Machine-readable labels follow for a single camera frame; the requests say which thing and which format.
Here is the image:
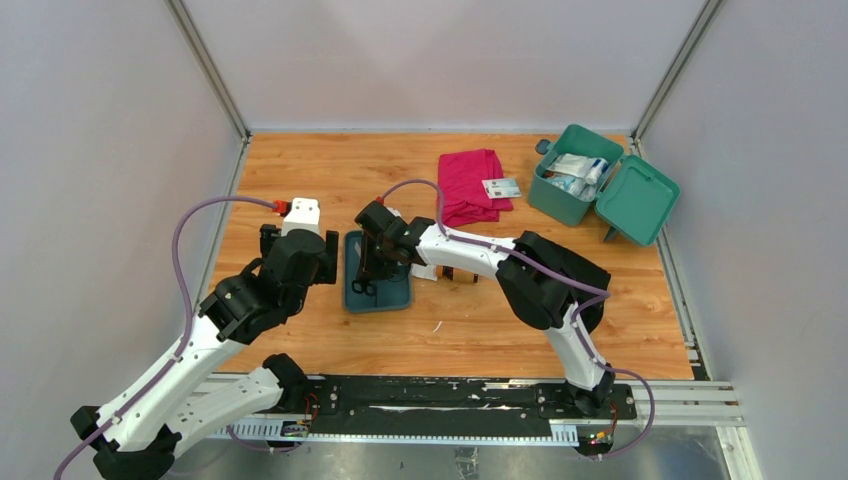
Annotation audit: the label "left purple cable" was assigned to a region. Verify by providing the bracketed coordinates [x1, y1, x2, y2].
[52, 195, 289, 480]

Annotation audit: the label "pink folded cloth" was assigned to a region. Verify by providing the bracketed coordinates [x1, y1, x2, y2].
[437, 149, 513, 228]

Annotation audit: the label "white gauze pack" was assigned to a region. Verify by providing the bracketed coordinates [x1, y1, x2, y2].
[544, 153, 597, 179]

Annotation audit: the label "black cloth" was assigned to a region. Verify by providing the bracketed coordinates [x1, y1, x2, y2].
[540, 237, 611, 333]

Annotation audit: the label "white paper sachet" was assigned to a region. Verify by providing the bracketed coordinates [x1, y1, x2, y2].
[410, 264, 438, 281]

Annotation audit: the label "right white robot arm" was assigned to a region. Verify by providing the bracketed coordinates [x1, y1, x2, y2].
[355, 200, 615, 418]

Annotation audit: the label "clear bag of items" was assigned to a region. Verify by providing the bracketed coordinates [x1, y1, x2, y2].
[565, 178, 598, 202]

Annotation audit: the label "small white blue tube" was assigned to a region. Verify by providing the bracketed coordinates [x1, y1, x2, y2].
[584, 158, 609, 185]

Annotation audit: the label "white card label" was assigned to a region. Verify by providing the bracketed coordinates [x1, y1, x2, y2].
[482, 178, 522, 199]

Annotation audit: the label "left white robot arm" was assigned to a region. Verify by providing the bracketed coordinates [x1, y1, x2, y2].
[71, 225, 339, 479]

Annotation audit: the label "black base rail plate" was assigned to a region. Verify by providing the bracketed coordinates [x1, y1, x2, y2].
[265, 375, 637, 441]

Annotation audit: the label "black handled scissors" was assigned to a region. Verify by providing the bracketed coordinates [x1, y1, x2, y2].
[351, 243, 376, 297]

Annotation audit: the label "brown orange-cap bottle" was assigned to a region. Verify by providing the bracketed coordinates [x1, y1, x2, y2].
[436, 266, 479, 284]

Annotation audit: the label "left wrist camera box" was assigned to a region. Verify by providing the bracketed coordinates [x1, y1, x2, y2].
[281, 197, 321, 236]

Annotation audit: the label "teal divided tray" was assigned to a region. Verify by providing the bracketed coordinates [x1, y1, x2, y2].
[343, 230, 413, 314]

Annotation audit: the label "teal medicine box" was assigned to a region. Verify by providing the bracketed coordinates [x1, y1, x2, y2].
[527, 124, 681, 246]

